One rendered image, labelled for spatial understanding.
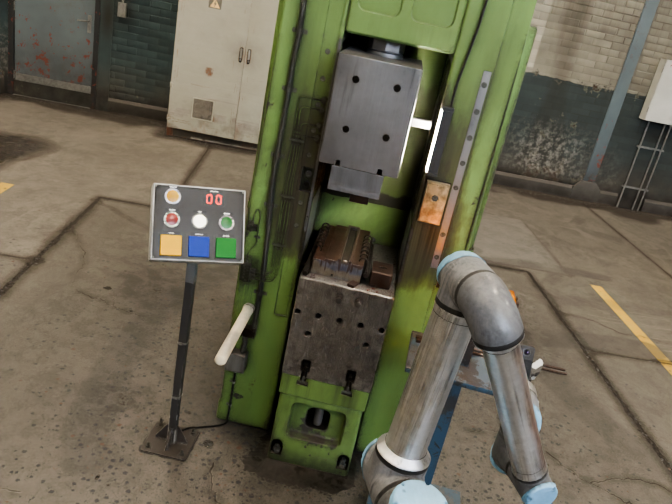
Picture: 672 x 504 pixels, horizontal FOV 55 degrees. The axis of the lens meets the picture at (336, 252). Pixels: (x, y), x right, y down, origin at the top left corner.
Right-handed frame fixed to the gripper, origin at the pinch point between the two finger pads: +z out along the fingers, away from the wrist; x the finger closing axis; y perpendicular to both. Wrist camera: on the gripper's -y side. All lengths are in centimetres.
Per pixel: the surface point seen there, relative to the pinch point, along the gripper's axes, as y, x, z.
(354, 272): 7, -60, 45
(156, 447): 102, -125, 25
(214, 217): -7, -114, 28
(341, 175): -30, -73, 44
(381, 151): -42, -60, 45
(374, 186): -29, -60, 45
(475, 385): 26.3, -6.3, 18.0
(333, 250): 4, -71, 54
